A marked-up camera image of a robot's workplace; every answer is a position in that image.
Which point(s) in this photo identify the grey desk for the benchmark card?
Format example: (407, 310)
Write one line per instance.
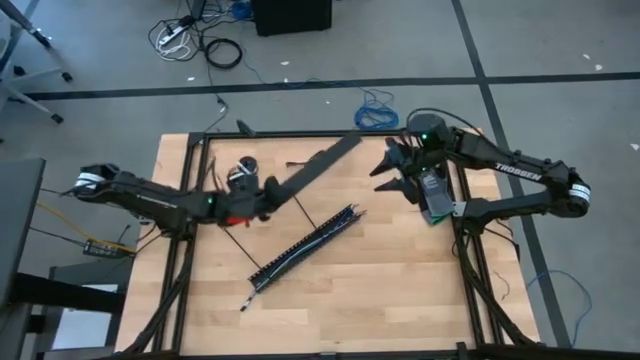
(20, 225)

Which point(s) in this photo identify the black controller box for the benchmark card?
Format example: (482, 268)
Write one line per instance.
(102, 248)

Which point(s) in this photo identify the black furniture beam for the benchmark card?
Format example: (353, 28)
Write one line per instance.
(65, 293)

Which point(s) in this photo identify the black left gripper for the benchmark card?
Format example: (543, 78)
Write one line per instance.
(250, 202)

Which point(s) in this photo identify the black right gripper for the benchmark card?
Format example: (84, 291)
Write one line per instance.
(420, 162)

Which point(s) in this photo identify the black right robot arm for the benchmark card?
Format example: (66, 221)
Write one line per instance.
(520, 170)

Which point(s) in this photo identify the black zip tie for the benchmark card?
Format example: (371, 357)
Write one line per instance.
(242, 248)
(306, 212)

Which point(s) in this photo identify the black cabinet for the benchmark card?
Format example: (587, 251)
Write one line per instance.
(292, 17)

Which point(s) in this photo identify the grey office chair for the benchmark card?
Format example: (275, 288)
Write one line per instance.
(35, 104)

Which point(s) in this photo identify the white power strip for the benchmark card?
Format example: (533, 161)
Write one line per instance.
(172, 35)

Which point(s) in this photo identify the black aluminium table frame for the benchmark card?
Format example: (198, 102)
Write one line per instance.
(325, 133)

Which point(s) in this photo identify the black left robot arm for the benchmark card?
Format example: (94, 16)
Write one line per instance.
(150, 197)

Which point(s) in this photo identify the black duct cover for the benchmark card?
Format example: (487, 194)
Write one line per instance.
(325, 162)

